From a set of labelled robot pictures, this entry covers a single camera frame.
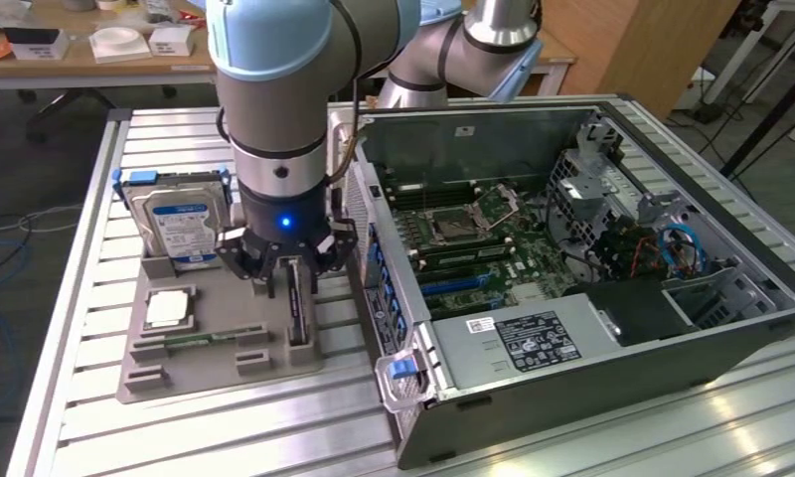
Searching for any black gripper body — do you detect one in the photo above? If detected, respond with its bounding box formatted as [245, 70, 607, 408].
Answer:
[240, 185, 334, 265]

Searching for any green graphics card black fan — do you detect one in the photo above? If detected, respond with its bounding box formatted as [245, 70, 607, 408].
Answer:
[283, 255, 312, 348]

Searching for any hard disk in blue carrier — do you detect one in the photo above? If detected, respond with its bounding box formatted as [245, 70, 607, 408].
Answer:
[111, 165, 240, 273]

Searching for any grey plastic parts rack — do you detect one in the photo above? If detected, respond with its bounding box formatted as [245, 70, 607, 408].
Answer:
[116, 201, 326, 405]

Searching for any silver CPU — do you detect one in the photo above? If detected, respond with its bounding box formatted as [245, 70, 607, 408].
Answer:
[143, 291, 195, 330]

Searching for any CPU socket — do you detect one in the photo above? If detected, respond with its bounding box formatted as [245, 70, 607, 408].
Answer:
[428, 205, 484, 245]

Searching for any green RAM stick bare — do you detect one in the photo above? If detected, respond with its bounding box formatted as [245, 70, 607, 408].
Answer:
[161, 331, 237, 350]

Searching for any blue expansion slot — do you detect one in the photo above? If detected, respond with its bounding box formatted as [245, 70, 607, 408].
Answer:
[419, 275, 494, 298]

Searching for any metal socket cover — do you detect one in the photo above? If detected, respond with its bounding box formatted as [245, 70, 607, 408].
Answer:
[472, 183, 523, 226]

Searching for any green motherboard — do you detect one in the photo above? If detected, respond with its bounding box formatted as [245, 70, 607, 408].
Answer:
[375, 163, 573, 322]

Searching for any grey power supply with label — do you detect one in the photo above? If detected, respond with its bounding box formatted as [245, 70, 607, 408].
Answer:
[428, 292, 623, 392]

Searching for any perforated metal disk bay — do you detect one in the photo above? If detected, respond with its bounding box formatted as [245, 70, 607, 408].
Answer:
[544, 146, 646, 250]

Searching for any white cardboard box with label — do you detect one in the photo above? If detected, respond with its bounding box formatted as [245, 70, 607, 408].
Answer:
[147, 24, 197, 58]

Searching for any black chair base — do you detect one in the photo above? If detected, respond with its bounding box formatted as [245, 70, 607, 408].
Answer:
[17, 86, 117, 146]

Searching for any white round holder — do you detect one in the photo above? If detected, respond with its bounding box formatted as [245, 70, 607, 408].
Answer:
[89, 27, 155, 65]

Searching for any black open PC case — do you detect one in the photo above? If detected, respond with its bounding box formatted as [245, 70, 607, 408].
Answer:
[327, 93, 795, 471]

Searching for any white box black lid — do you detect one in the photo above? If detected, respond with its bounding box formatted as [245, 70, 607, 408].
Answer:
[3, 27, 72, 63]

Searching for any wooden cabinet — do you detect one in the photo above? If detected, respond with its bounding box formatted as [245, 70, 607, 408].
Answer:
[540, 0, 745, 121]

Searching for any black slanted pole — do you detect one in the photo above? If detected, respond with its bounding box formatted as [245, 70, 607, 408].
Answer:
[719, 49, 795, 179]

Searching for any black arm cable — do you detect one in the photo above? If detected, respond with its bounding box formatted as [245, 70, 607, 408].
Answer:
[327, 0, 367, 193]

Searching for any blue floor cable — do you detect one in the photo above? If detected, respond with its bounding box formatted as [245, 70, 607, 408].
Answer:
[0, 217, 36, 424]

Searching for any wooden desk white frame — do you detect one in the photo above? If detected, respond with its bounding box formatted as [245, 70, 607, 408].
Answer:
[0, 0, 579, 108]

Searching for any orange wire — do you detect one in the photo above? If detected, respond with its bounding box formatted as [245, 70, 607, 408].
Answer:
[627, 237, 653, 280]

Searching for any blue wire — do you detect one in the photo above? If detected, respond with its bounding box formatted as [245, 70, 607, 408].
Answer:
[658, 224, 705, 272]

